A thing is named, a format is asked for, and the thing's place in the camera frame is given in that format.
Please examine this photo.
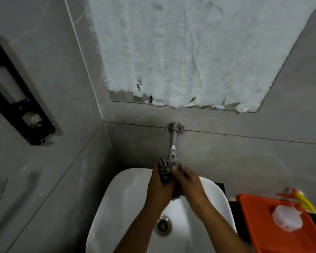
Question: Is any person's right hand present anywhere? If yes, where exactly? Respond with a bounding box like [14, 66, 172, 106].
[172, 166, 209, 212]

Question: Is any person's left hand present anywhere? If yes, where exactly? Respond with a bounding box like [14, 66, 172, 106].
[145, 161, 176, 208]

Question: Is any dark striped cleaning cloth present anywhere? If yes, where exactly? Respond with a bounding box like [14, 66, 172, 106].
[158, 158, 186, 200]

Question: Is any person's left forearm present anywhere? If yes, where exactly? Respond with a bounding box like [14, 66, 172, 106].
[113, 202, 169, 253]

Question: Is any person's right forearm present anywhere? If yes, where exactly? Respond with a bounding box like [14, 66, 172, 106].
[191, 199, 253, 253]

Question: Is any white ceramic sink basin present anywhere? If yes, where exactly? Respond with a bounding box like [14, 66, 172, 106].
[85, 168, 237, 253]

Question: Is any chrome sink drain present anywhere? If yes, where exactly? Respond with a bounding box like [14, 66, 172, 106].
[154, 215, 172, 237]

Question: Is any orange plastic tray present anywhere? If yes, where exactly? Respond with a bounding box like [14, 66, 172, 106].
[239, 194, 316, 253]

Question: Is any white round plastic container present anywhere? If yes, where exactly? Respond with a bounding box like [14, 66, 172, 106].
[272, 205, 304, 232]

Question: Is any yellow and red plastic tool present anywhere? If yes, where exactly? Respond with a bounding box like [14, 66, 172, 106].
[276, 187, 316, 214]

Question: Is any chrome wall faucet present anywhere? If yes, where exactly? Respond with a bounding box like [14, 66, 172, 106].
[165, 122, 186, 162]

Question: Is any wall mirror covered with white paper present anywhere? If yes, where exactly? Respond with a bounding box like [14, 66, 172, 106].
[85, 0, 316, 114]

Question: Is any black wall soap dispenser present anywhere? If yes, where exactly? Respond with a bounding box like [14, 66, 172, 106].
[0, 28, 56, 146]

